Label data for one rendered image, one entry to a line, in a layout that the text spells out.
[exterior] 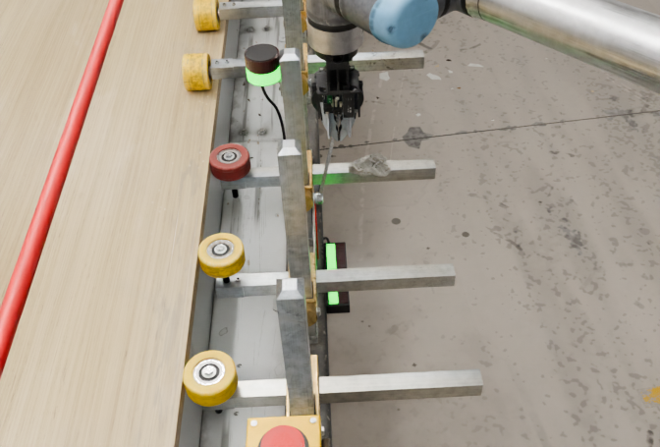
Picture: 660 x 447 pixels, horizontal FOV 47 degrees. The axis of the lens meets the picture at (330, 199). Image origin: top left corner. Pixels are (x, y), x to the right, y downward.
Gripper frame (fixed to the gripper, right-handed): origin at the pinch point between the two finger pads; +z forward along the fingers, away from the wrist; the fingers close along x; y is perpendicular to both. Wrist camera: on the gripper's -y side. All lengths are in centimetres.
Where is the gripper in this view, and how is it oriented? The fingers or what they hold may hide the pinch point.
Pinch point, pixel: (338, 132)
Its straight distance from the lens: 137.1
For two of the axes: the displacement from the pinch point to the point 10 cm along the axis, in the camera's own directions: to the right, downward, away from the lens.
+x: 10.0, -0.5, 0.0
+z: 0.3, 7.2, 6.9
